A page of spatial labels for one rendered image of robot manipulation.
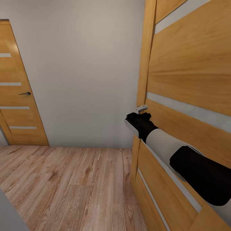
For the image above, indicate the door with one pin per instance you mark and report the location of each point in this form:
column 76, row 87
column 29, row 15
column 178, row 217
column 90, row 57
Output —
column 19, row 116
column 185, row 80

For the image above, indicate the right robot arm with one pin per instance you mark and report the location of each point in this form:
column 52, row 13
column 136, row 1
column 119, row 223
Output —
column 211, row 180

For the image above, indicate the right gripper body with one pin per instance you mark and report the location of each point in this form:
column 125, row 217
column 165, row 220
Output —
column 145, row 116

